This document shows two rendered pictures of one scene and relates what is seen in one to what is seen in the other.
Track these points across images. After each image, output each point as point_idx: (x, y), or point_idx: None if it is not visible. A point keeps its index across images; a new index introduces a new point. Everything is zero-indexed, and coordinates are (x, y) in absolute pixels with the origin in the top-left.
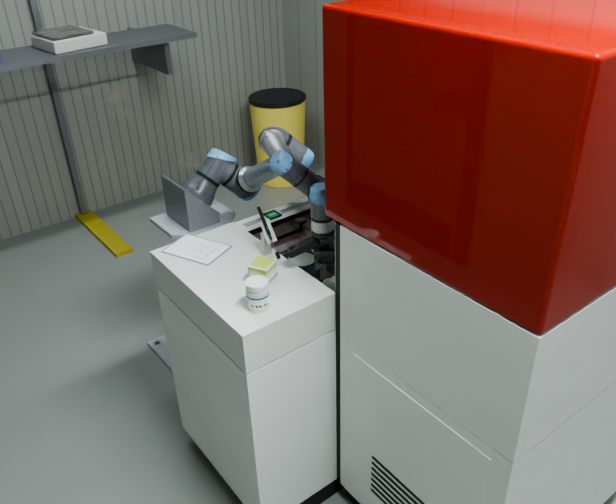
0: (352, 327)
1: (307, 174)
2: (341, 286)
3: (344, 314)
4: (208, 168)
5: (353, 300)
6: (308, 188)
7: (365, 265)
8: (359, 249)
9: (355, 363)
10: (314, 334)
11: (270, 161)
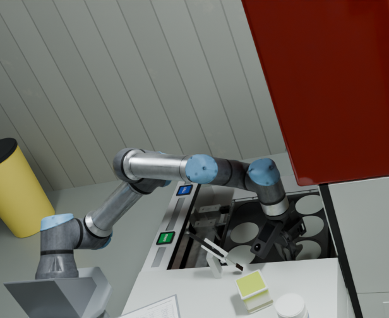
0: (376, 277)
1: (231, 164)
2: (347, 246)
3: (359, 271)
4: (55, 241)
5: (371, 250)
6: (239, 177)
7: (382, 205)
8: (367, 194)
9: None
10: (346, 313)
11: (190, 175)
